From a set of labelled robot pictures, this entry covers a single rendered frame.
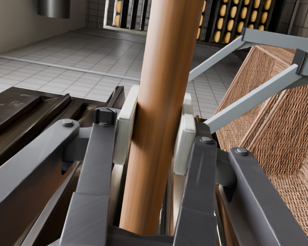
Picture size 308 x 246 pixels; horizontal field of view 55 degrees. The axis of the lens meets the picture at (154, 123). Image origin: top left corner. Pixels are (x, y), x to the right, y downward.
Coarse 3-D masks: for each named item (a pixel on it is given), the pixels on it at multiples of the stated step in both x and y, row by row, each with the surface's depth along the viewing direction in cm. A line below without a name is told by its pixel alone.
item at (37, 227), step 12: (120, 96) 161; (120, 108) 160; (72, 180) 84; (60, 192) 77; (72, 192) 84; (48, 204) 73; (60, 204) 75; (48, 216) 69; (60, 216) 75; (36, 228) 65; (48, 228) 68; (60, 228) 75; (24, 240) 62; (36, 240) 62; (48, 240) 68
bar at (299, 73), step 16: (256, 32) 97; (272, 32) 99; (224, 48) 100; (240, 48) 101; (304, 48) 98; (208, 64) 103; (304, 64) 53; (272, 80) 56; (288, 80) 55; (304, 80) 56; (256, 96) 57; (224, 112) 59; (240, 112) 58; (160, 224) 39
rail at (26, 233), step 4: (116, 88) 167; (112, 92) 161; (112, 96) 154; (108, 100) 148; (108, 104) 142; (92, 124) 119; (40, 212) 70; (36, 220) 68; (32, 224) 66; (28, 228) 65; (24, 232) 64; (28, 232) 64; (24, 236) 63; (20, 240) 62; (16, 244) 61; (20, 244) 61
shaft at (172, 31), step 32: (160, 0) 16; (192, 0) 16; (160, 32) 17; (192, 32) 17; (160, 64) 17; (160, 96) 18; (160, 128) 19; (160, 160) 20; (128, 192) 21; (160, 192) 21; (128, 224) 22
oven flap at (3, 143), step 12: (36, 108) 165; (48, 108) 160; (60, 108) 161; (24, 120) 148; (36, 120) 137; (48, 120) 146; (0, 132) 137; (12, 132) 133; (24, 132) 124; (36, 132) 132; (0, 144) 122; (12, 144) 114; (24, 144) 122; (0, 156) 106; (12, 156) 113
